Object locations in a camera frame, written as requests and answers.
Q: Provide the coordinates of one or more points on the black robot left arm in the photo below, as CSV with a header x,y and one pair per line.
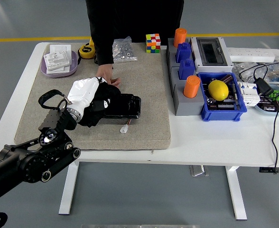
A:
x,y
32,161

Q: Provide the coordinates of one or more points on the black box under table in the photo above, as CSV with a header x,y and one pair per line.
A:
x,y
265,169

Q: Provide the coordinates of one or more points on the white power strip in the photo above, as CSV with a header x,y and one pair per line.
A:
x,y
248,54

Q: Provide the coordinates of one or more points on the black glossy panel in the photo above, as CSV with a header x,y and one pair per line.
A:
x,y
127,105

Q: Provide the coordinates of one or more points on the blue plastic bin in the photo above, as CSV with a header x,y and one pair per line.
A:
x,y
220,115

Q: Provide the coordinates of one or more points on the clear bag of nuts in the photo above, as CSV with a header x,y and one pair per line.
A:
x,y
123,51

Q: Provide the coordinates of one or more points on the brown capacitor cylinder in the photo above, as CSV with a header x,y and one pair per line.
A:
x,y
226,78

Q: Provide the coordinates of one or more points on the black power adapter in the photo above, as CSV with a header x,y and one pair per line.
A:
x,y
263,87

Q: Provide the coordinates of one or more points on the colourful puzzle cube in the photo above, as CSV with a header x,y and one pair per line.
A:
x,y
153,43

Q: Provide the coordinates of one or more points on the person's right hand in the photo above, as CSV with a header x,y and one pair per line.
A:
x,y
106,72

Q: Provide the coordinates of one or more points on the green plastic parts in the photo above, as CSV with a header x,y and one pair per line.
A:
x,y
276,95

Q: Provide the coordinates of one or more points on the white circuit breaker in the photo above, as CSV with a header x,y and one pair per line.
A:
x,y
249,94

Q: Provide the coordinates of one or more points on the white electrical distribution box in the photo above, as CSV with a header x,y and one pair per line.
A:
x,y
211,51

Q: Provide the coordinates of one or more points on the white wall socket plate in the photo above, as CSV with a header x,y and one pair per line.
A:
x,y
56,59
61,70
60,47

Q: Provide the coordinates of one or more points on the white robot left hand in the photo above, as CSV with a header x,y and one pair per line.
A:
x,y
81,92

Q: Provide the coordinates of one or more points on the grey-brown mat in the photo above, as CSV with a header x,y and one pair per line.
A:
x,y
149,95

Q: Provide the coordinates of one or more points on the black rag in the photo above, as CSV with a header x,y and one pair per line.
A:
x,y
89,118

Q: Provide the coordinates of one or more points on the yellow lemon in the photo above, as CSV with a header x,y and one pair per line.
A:
x,y
218,90

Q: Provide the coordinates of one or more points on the clear bag of white parts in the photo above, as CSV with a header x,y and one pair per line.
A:
x,y
245,68

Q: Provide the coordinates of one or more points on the grey peg holder block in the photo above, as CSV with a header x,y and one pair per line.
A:
x,y
184,107

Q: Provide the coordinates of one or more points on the orange cylinder peg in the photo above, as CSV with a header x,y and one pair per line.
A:
x,y
179,38
191,87

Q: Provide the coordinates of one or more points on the person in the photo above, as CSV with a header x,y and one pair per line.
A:
x,y
142,19

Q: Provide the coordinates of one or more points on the yellow tape measure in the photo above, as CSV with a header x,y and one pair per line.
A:
x,y
85,51

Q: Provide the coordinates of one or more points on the blue square peg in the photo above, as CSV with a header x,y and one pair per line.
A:
x,y
183,52
187,69

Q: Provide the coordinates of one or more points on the clear bag of small parts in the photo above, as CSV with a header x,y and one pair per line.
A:
x,y
274,71

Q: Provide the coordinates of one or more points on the purple tray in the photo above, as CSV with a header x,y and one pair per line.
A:
x,y
73,64

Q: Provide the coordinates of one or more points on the white table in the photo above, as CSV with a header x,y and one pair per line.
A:
x,y
213,142

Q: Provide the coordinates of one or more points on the dark electronic module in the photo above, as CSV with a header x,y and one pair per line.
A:
x,y
268,106

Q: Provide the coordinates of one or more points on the person's right forearm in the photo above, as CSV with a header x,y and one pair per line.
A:
x,y
104,47

